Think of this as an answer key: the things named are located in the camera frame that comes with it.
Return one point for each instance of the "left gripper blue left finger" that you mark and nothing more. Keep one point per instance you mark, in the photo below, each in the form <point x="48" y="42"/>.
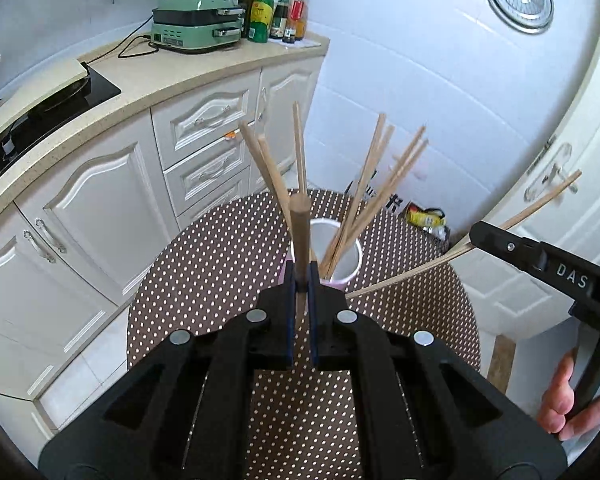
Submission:
<point x="290" y="285"/>

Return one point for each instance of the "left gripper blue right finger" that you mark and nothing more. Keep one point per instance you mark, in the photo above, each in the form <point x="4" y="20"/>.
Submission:
<point x="314" y="296"/>

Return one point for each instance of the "pink paper cup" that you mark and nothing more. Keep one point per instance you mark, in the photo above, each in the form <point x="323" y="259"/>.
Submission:
<point x="322" y="232"/>

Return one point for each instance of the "wooden chopstick tall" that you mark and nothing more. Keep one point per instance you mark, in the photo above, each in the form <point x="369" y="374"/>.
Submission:
<point x="454" y="253"/>

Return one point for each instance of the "cream kitchen base cabinets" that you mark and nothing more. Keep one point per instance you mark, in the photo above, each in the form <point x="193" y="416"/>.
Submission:
<point x="85" y="213"/>

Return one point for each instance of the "person's right hand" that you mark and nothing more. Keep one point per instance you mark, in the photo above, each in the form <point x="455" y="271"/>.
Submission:
<point x="557" y="403"/>

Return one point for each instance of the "brown polka dot tablecloth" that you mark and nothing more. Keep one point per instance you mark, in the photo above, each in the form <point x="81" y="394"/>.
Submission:
<point x="302" y="422"/>

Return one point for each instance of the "yellow plastic package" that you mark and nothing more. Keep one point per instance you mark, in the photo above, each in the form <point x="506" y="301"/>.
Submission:
<point x="428" y="218"/>

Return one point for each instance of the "black gas stove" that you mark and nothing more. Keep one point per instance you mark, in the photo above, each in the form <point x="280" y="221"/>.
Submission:
<point x="52" y="113"/>

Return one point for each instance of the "dark sauce bottle green cap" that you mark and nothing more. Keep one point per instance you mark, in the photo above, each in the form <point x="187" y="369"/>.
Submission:
<point x="279" y="19"/>

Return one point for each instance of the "green yellow bottle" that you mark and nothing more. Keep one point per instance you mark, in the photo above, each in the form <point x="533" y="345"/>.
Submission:
<point x="261" y="14"/>

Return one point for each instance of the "red label sauce bottle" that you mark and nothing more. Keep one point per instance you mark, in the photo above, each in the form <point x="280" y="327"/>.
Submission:
<point x="297" y="18"/>

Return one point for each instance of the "green electric grill appliance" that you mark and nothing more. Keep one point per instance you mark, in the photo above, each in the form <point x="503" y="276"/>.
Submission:
<point x="190" y="26"/>

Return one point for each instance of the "dark oil bottle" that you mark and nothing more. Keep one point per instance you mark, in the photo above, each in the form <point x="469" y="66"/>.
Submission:
<point x="246" y="6"/>

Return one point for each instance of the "ornate door handle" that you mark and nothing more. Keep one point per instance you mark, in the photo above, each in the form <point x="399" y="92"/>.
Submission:
<point x="547" y="168"/>

